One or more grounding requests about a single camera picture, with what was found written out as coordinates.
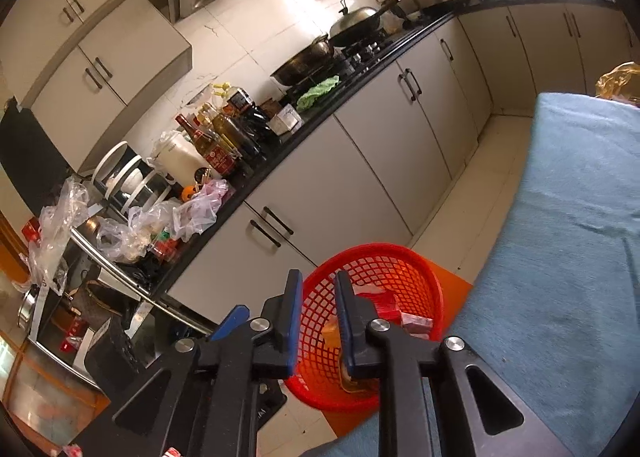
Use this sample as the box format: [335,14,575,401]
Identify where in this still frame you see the red label sauce bottle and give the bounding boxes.
[175,114,237,176]

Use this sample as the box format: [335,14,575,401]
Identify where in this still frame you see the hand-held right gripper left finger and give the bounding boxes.
[112,268,305,457]

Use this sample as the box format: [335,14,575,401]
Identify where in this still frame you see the crumpled clear plastic bags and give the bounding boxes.
[95,180,232,264]

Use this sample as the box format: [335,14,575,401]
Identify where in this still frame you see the steel oven cabinet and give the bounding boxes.
[20,217,212,389]

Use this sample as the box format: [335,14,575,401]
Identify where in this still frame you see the beige tall wall cabinets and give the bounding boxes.
[0,0,194,171]

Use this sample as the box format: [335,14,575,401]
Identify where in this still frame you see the cooking oil bottle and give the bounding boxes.
[210,106,257,159]

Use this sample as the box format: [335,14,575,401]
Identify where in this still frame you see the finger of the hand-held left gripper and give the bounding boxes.
[209,305,251,344]

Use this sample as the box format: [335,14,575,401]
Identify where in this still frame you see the clear plastic bag strip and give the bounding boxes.
[29,176,92,289]

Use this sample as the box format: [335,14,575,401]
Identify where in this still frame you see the red plastic basket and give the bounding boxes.
[285,243,446,413]

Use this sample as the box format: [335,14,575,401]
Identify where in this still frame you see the white seasoning jar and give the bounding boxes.
[267,104,304,134]

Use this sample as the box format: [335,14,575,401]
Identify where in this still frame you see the wok with metal lid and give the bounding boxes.
[327,0,404,48]

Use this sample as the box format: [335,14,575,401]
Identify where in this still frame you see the white dish rack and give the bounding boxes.
[92,140,174,208]

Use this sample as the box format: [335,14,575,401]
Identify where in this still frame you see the black wok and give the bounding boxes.
[270,34,336,87]

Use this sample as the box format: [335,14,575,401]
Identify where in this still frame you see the dark soy sauce bottle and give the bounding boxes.
[227,87,272,139]

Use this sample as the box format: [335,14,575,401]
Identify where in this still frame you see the white electric kettle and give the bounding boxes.
[150,130,212,186]

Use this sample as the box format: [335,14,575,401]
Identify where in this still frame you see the black gas stove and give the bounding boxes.
[335,34,402,74]

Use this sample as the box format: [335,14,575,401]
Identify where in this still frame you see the yellow plastic bag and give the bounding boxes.
[595,61,640,106]

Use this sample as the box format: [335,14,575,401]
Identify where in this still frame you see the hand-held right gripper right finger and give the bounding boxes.
[334,269,576,457]

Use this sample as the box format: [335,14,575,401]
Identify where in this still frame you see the kitchen base cabinets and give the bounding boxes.
[165,0,632,309]

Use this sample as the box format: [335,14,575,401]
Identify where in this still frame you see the red white small wrapper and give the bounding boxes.
[400,312,434,339]

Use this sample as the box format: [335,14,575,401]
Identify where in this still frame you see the green dish cloth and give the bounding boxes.
[296,77,341,112]

